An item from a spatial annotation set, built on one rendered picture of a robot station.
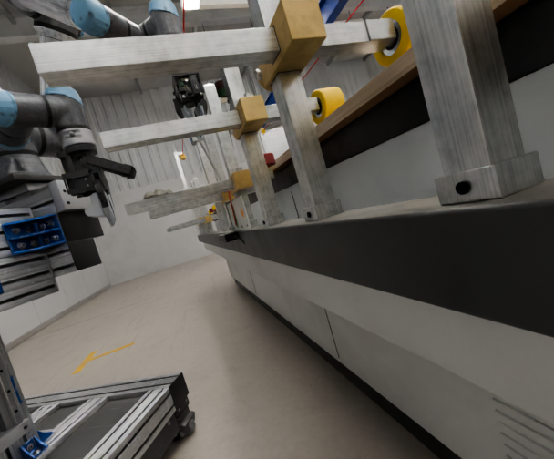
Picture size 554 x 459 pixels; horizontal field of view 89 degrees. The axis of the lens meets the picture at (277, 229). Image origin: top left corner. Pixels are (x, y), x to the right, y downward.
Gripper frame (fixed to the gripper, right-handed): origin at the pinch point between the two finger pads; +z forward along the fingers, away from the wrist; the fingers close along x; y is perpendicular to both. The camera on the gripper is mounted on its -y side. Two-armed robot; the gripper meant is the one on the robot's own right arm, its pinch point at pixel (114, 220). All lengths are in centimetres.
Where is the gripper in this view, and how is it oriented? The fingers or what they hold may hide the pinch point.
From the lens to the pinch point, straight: 87.2
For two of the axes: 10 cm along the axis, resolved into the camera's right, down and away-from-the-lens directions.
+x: 3.2, -0.2, -9.5
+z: 2.8, 9.6, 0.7
